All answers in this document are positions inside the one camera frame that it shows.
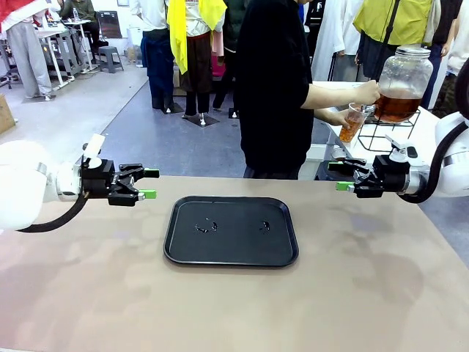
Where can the dark poster board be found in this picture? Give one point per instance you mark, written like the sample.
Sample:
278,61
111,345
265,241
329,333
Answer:
110,25

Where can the navy skirt mannequin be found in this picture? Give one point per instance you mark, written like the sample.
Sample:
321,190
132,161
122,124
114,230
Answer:
157,55

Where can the black plastic serving tray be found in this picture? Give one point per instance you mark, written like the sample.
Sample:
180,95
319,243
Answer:
234,249

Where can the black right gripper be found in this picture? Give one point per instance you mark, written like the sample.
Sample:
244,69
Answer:
394,176

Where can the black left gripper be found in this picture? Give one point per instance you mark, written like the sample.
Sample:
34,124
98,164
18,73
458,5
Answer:
97,181

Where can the white storage box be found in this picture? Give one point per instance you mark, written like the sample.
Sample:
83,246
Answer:
134,45

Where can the yellow-green jacket mannequin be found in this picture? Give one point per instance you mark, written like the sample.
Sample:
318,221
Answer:
395,22

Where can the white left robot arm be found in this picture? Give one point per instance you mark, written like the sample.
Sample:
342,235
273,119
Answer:
18,183

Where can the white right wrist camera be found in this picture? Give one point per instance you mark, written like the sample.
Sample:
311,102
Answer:
401,150

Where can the person's right forearm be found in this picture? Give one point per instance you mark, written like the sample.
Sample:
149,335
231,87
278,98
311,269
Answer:
329,96

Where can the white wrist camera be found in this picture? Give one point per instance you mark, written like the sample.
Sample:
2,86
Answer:
93,146
401,150

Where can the person's right hand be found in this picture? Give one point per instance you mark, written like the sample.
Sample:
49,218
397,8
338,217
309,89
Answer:
370,93

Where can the person's left hand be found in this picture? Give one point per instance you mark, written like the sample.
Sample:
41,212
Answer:
341,118

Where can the black office chair base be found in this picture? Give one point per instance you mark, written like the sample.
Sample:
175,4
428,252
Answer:
9,78

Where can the pink garment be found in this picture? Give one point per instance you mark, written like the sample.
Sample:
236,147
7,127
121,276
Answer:
218,51

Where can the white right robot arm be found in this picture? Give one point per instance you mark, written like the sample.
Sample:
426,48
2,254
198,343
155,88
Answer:
454,165

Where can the person's black sweater torso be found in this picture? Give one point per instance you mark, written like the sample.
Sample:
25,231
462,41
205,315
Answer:
273,91

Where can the person's left forearm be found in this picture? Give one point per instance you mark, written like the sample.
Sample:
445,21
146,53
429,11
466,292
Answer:
322,114

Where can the clear water bottle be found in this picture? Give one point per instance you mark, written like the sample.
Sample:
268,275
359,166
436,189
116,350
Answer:
75,15

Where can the grey step stool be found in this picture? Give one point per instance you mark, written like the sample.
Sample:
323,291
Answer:
110,58

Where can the seated person in dark clothes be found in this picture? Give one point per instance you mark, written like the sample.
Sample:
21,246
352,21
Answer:
82,14

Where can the red garment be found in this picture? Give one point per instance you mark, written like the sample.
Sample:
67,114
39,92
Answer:
18,11

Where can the glass tea dispenser jar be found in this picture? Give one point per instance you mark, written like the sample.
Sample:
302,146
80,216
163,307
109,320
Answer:
403,73

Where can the brown cardboard box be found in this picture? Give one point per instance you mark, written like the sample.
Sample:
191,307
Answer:
6,113

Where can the white workshop desk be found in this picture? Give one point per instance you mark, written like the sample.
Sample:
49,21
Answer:
58,44

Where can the tall clear iced cup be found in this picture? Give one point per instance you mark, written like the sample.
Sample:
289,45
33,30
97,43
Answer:
352,130

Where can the hanging white coat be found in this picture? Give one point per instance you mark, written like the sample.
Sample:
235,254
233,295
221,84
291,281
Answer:
329,36

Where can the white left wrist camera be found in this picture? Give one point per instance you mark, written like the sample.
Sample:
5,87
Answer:
93,146

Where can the yellow scarf mannequin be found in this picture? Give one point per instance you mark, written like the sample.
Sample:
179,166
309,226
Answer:
196,44

